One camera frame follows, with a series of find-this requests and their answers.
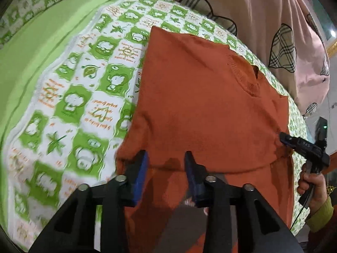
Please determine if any green and white printed blanket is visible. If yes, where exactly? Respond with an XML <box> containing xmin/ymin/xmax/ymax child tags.
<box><xmin>0</xmin><ymin>0</ymin><xmax>316</xmax><ymax>252</ymax></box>

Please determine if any pink quilt with plaid shapes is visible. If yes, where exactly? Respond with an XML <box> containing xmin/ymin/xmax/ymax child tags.
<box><xmin>178</xmin><ymin>0</ymin><xmax>331</xmax><ymax>120</ymax></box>

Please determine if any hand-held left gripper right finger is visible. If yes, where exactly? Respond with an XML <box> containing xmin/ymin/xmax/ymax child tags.
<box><xmin>184</xmin><ymin>151</ymin><xmax>303</xmax><ymax>253</ymax></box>

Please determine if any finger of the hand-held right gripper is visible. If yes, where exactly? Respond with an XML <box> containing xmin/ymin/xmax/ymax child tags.
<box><xmin>279</xmin><ymin>132</ymin><xmax>303</xmax><ymax>152</ymax></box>

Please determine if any person's right forearm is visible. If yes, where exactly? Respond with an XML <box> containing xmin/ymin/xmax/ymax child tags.
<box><xmin>305</xmin><ymin>195</ymin><xmax>337</xmax><ymax>253</ymax></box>

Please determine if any black cable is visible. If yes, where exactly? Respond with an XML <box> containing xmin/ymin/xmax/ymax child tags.
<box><xmin>289</xmin><ymin>205</ymin><xmax>304</xmax><ymax>230</ymax></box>

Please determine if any orange knit sweater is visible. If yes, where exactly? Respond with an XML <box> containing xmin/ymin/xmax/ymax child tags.
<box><xmin>115</xmin><ymin>26</ymin><xmax>294</xmax><ymax>253</ymax></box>

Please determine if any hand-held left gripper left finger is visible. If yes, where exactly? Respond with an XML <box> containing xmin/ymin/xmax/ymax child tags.
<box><xmin>28</xmin><ymin>150</ymin><xmax>149</xmax><ymax>253</ymax></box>

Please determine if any person's right hand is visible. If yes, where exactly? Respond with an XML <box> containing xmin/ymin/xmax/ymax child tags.
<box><xmin>297</xmin><ymin>163</ymin><xmax>328</xmax><ymax>218</ymax></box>

